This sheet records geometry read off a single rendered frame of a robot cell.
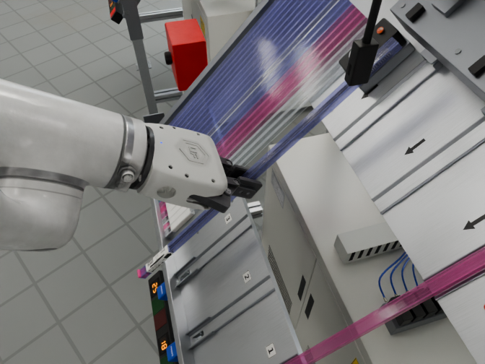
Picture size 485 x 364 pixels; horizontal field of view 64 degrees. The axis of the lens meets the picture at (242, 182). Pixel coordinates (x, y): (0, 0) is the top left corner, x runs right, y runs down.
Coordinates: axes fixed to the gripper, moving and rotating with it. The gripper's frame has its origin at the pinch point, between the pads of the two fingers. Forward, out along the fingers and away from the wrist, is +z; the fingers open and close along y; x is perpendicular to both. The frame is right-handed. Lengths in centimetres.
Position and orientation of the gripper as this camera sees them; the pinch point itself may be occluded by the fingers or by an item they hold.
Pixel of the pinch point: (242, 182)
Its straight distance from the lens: 53.4
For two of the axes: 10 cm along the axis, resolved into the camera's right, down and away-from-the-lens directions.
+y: -2.8, -7.3, 6.2
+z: 7.9, 1.9, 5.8
